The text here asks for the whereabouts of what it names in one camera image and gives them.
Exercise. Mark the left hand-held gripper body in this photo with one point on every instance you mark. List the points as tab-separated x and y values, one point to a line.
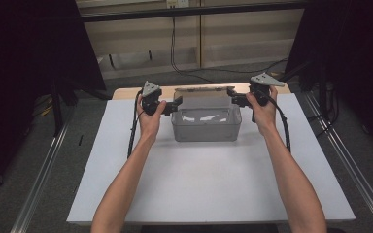
150	98

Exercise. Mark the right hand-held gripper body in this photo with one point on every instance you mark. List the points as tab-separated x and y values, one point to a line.
260	89

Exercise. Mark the grey plastic storage box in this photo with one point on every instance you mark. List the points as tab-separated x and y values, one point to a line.
205	131

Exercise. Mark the person's left hand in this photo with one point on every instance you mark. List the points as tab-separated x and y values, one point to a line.
149	124

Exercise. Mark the person's right hand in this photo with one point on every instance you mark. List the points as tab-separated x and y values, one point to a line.
265	115

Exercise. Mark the black metal stand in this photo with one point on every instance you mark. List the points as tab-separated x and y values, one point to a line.
57	110
323	93

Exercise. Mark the white table cover sheet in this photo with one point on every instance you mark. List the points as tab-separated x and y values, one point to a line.
191	181

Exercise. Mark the black horizontal bar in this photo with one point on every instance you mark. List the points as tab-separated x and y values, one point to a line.
191	12

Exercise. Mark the black curtain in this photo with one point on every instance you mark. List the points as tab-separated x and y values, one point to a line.
359	48
19	64

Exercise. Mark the white wall outlet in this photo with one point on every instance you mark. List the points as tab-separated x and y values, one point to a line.
178	3

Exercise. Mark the aluminium floor rail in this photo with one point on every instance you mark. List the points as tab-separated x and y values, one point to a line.
42	181
353	161

